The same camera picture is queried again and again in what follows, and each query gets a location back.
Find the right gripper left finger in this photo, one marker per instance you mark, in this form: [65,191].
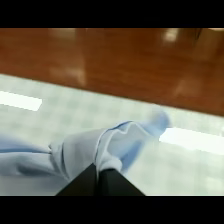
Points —
[84,185]

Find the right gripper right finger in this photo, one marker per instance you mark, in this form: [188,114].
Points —
[116,185]

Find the light blue shirt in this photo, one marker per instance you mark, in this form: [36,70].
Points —
[80,150]

